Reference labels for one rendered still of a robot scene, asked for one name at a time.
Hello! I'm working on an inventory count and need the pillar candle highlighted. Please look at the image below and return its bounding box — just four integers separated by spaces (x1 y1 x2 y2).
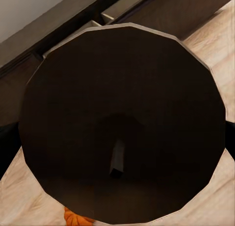
18 23 226 225

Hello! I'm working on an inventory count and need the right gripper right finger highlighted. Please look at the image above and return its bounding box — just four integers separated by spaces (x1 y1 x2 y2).
225 121 235 160

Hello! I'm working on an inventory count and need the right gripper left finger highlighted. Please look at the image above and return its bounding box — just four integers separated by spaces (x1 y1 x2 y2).
0 122 22 179

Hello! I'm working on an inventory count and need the pumpkin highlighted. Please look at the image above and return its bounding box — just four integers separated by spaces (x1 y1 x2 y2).
64 206 95 226

